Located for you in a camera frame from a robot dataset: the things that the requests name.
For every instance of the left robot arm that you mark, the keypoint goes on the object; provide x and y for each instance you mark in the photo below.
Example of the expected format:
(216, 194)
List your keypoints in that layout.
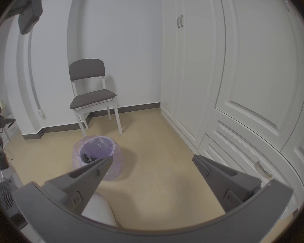
(2, 161)

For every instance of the purple plastic bag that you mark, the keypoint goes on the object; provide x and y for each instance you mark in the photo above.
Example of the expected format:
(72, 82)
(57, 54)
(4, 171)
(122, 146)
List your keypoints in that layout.
(101, 143)

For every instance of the white chair with grey seat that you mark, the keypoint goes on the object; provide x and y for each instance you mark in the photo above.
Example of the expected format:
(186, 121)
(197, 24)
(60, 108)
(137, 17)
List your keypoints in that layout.
(91, 100)

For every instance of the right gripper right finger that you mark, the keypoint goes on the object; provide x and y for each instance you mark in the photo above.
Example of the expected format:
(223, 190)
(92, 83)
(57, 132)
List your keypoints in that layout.
(225, 181)

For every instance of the black plastic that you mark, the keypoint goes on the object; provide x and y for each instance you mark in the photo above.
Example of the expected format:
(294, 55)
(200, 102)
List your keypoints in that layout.
(90, 158)

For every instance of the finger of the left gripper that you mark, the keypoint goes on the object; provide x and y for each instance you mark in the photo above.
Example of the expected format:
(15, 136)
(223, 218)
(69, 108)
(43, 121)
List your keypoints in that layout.
(10, 121)

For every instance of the white trash bin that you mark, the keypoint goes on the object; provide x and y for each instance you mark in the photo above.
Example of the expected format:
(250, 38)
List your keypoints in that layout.
(112, 172)

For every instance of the white wardrobe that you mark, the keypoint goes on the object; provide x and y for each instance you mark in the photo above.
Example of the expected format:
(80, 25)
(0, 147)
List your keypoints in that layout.
(243, 85)

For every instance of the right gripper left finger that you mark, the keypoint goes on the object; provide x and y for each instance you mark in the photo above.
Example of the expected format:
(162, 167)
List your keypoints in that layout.
(83, 181)

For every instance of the white wall socket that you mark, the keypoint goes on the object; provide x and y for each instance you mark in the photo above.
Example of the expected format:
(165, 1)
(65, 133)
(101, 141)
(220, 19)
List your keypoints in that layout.
(41, 113)

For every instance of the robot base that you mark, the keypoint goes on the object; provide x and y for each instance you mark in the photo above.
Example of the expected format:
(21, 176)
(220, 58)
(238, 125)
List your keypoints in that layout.
(98, 209)

